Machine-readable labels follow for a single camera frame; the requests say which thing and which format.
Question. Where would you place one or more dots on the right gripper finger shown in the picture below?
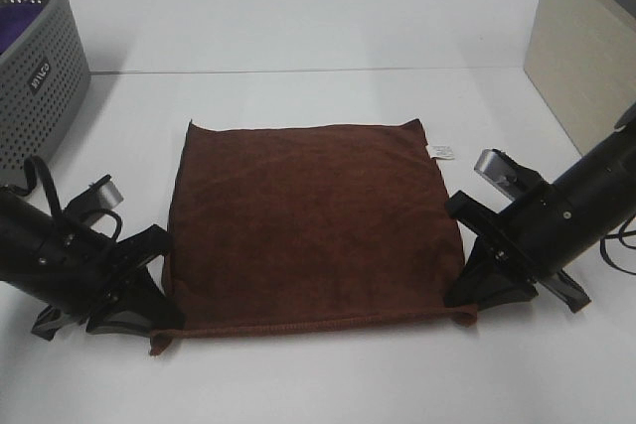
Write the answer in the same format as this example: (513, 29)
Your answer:
(567, 290)
(492, 276)

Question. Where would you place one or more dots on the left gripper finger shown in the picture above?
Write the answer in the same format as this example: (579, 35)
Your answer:
(49, 321)
(136, 308)

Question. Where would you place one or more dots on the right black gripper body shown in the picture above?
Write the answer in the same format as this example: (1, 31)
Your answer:
(539, 227)

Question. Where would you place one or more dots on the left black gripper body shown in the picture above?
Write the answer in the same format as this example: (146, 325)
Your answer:
(94, 265)

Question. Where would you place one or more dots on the brown towel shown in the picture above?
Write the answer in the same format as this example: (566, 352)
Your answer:
(304, 230)

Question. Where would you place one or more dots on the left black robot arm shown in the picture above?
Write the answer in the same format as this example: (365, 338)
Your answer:
(29, 236)

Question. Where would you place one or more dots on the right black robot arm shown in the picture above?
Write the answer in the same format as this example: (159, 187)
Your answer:
(604, 182)

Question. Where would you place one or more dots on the beige storage bin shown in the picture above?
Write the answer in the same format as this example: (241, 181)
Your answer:
(581, 59)

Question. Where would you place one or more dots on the grey perforated laundry basket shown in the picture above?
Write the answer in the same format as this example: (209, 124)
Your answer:
(44, 80)

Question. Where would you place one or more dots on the purple cloth in basket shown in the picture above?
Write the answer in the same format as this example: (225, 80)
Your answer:
(15, 19)

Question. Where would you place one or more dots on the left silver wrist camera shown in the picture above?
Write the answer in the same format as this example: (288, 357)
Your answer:
(102, 195)

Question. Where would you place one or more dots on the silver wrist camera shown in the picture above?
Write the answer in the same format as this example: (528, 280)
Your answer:
(503, 173)
(102, 195)

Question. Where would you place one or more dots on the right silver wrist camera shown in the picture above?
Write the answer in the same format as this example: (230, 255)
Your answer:
(503, 173)

